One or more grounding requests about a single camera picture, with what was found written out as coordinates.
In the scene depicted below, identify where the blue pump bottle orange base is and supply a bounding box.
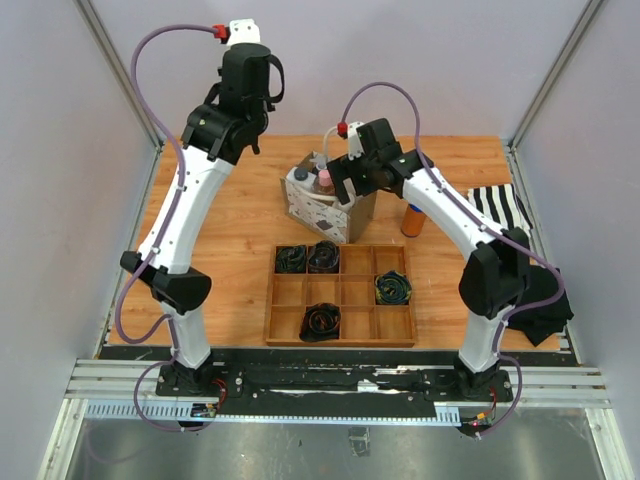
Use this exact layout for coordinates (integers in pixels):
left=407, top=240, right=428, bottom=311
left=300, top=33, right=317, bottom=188
left=401, top=204, right=426, bottom=238

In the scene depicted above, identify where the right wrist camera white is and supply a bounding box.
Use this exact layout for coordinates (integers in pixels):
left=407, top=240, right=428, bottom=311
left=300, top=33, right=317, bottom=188
left=347, top=121, right=364, bottom=160

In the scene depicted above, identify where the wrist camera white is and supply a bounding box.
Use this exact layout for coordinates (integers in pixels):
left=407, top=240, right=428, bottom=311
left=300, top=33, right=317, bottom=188
left=347, top=121, right=364, bottom=160
left=227, top=19, right=261, bottom=47

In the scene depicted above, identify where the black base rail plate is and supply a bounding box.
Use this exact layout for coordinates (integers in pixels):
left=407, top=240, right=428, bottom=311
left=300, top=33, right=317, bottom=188
left=155, top=348, right=515, bottom=418

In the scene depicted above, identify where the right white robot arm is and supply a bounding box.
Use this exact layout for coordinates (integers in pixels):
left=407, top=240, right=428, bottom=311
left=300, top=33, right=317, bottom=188
left=326, top=118, right=530, bottom=400

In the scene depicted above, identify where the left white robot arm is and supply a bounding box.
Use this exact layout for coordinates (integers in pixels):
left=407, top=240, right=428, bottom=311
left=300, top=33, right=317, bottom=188
left=120, top=43, right=283, bottom=396

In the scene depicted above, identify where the rolled blue yellow belt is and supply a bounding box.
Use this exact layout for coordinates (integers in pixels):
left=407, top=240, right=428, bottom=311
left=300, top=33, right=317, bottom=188
left=374, top=270, right=412, bottom=306

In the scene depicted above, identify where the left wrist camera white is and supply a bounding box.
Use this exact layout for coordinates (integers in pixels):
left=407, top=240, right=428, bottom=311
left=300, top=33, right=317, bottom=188
left=227, top=19, right=261, bottom=47

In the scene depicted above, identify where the rolled black orange belt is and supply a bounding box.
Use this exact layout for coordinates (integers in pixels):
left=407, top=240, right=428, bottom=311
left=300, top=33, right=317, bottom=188
left=299, top=303, right=342, bottom=343

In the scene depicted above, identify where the rolled dark belt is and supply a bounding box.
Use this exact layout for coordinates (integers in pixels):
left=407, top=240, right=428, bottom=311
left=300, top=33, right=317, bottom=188
left=307, top=240, right=340, bottom=274
left=274, top=245, right=307, bottom=274

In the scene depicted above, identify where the clear bottle pink cap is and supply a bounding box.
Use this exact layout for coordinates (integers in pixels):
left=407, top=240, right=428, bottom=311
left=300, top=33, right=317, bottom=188
left=313, top=169, right=335, bottom=197

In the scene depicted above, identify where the wooden compartment tray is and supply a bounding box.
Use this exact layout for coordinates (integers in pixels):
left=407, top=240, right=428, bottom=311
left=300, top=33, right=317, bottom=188
left=264, top=244, right=416, bottom=348

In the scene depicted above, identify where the rolled dark belt top left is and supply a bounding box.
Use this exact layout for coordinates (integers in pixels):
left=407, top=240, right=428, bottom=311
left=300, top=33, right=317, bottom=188
left=274, top=245, right=307, bottom=274

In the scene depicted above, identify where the black white striped cloth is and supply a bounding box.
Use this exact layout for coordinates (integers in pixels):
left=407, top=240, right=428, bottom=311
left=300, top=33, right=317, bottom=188
left=467, top=184, right=533, bottom=235

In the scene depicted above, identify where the white bottle black cap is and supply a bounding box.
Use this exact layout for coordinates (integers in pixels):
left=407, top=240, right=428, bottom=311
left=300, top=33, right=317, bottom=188
left=286, top=166, right=316, bottom=190

